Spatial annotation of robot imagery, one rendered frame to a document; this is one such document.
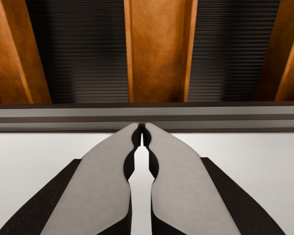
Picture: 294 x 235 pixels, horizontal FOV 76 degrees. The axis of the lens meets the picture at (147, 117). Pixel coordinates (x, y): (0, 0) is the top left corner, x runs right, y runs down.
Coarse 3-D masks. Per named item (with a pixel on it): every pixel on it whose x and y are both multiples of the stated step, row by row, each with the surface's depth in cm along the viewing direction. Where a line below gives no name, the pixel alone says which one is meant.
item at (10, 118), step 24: (0, 120) 15; (24, 120) 15; (48, 120) 15; (72, 120) 15; (96, 120) 15; (120, 120) 15; (144, 120) 15; (168, 120) 15; (192, 120) 15; (216, 120) 15; (240, 120) 15; (264, 120) 15; (288, 120) 15
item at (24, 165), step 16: (0, 144) 14; (16, 144) 14; (32, 144) 14; (0, 160) 15; (16, 160) 15; (32, 160) 15; (48, 160) 15; (0, 176) 16; (16, 176) 16; (32, 176) 16; (48, 176) 16; (0, 192) 16; (16, 192) 16; (32, 192) 16; (0, 208) 17; (16, 208) 17; (0, 224) 18
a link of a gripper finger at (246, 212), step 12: (216, 168) 8; (216, 180) 8; (228, 180) 8; (228, 192) 7; (240, 192) 7; (228, 204) 7; (240, 204) 7; (252, 204) 7; (240, 216) 6; (252, 216) 6; (264, 216) 6; (240, 228) 6; (252, 228) 6; (264, 228) 6; (276, 228) 6
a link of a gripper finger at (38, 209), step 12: (72, 168) 8; (60, 180) 8; (48, 192) 7; (60, 192) 7; (24, 204) 7; (36, 204) 7; (48, 204) 7; (12, 216) 6; (24, 216) 6; (36, 216) 6; (48, 216) 6; (0, 228) 6; (12, 228) 6; (24, 228) 6; (36, 228) 6
